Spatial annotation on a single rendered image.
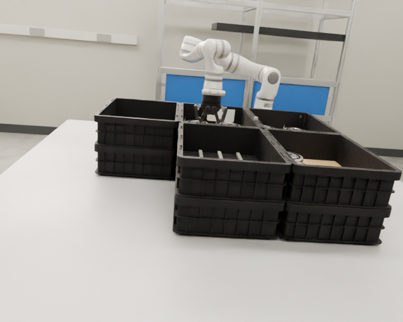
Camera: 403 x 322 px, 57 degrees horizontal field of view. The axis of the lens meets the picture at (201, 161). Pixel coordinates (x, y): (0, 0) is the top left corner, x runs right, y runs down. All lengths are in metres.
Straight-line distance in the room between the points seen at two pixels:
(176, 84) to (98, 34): 1.22
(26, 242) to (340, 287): 0.77
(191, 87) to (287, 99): 0.90
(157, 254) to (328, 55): 3.89
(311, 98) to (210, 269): 2.89
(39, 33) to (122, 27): 0.85
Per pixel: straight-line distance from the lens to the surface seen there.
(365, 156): 1.26
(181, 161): 0.94
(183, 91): 3.40
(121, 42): 4.22
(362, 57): 4.76
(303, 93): 3.61
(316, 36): 3.62
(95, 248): 0.98
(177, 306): 0.81
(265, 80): 1.87
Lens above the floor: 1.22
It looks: 19 degrees down
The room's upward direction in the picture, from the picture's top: 5 degrees clockwise
